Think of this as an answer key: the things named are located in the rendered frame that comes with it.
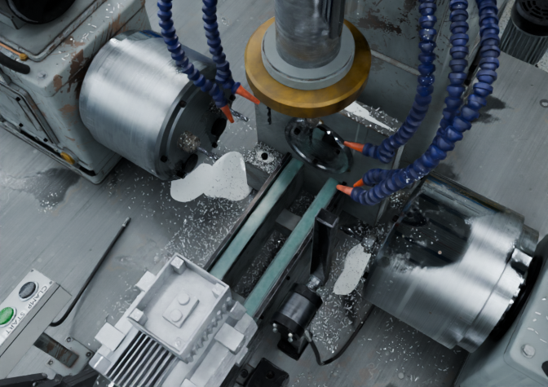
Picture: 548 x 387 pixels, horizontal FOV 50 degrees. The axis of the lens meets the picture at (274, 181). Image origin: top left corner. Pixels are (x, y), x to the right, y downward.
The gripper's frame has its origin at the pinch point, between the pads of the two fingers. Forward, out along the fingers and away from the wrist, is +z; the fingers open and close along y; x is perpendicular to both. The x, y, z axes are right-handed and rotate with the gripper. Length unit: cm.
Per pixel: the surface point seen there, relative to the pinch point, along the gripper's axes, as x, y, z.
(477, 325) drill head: -33, -45, 20
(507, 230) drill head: -48, -42, 21
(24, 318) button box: -1.3, 14.8, 3.9
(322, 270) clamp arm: -28.5, -20.5, 20.0
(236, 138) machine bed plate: -38, 17, 57
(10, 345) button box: 3.0, 14.3, 2.6
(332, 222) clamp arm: -37.9, -20.7, 5.0
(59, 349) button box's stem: 8.5, 14.8, 18.6
